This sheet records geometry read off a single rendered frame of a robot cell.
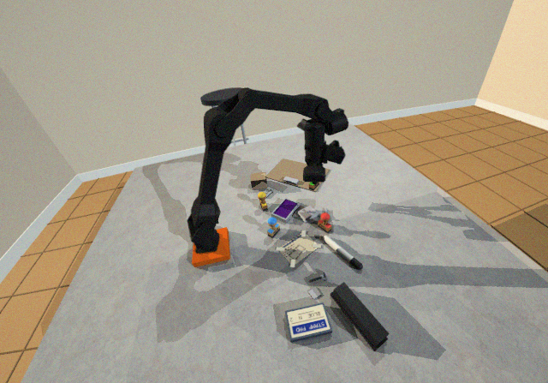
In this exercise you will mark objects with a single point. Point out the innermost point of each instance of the white marker with black cap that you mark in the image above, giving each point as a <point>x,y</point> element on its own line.
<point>353,261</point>

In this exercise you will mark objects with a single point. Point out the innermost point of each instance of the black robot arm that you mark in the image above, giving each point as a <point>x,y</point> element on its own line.
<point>220,125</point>

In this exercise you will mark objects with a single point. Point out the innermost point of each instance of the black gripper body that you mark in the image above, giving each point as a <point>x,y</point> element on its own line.
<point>314,155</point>

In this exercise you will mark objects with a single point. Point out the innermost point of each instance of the white card taped to table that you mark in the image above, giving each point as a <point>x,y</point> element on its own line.
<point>298,248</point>

